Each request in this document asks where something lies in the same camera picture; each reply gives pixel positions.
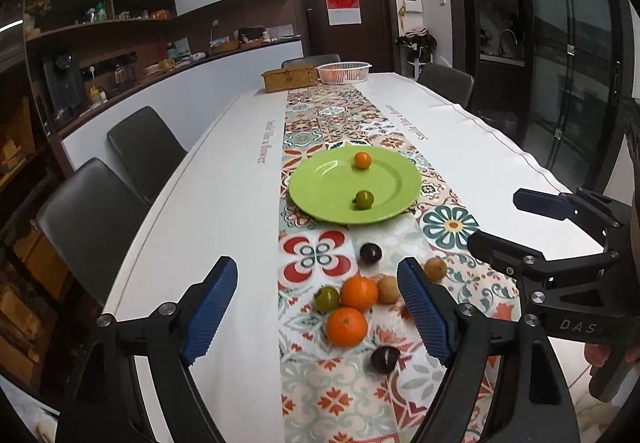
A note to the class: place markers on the glass jar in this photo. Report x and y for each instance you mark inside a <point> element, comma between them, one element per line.
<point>123,74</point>

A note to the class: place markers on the small picture frame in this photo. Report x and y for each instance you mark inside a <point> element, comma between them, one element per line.
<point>182,48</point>

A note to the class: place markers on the person's right hand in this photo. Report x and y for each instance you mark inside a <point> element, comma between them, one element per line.
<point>595,354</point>

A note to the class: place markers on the kitchen faucet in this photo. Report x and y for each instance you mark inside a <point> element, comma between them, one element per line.
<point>507,40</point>

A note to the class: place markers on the cluttered small rack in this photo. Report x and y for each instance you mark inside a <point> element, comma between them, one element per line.
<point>417,45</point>

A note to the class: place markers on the black coffee machine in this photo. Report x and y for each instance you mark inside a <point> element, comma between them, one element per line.
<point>64,83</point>

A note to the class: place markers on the white plastic basket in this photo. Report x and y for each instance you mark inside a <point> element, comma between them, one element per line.
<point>350,73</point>

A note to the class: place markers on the glass sliding door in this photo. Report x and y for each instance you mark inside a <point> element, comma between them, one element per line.
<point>570,48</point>

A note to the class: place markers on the white counter cabinet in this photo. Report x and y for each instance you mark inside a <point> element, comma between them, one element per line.
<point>190,93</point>

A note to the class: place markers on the white wall intercom panel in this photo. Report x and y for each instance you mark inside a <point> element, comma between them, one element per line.
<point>412,3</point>

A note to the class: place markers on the white gooseneck lamp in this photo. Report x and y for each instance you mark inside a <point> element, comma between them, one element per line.
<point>214,25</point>

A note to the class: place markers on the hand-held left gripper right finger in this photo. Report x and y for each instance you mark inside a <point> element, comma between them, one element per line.
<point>425,313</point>

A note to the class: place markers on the brown round fruit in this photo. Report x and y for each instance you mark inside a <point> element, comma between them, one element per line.
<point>435,269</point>
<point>388,289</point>

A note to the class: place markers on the small orange tomato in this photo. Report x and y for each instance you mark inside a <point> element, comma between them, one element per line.
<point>362,160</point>

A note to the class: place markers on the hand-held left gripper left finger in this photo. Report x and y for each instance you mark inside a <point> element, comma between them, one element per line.
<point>210,308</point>

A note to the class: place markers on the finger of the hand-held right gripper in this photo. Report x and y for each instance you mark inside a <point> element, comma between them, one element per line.
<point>542,204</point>
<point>500,253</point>

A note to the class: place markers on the green tomato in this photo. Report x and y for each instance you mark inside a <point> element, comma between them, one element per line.
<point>327,299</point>
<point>364,199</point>

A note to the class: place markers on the green plate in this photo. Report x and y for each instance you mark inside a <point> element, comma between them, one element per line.
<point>325,183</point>

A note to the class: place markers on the woven wooden box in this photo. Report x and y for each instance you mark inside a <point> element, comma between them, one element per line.
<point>290,79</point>

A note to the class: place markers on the patterned floral table runner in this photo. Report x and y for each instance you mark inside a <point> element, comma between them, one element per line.
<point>320,388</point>

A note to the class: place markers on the orange tangerine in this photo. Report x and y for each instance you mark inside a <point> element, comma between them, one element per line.
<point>359,294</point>
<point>346,327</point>

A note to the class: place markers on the dark grey chair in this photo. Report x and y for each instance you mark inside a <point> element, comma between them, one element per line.
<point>445,83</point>
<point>310,60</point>
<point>145,148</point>
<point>95,223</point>

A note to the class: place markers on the dark purple plum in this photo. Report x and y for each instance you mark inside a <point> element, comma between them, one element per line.
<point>385,359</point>
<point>371,253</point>

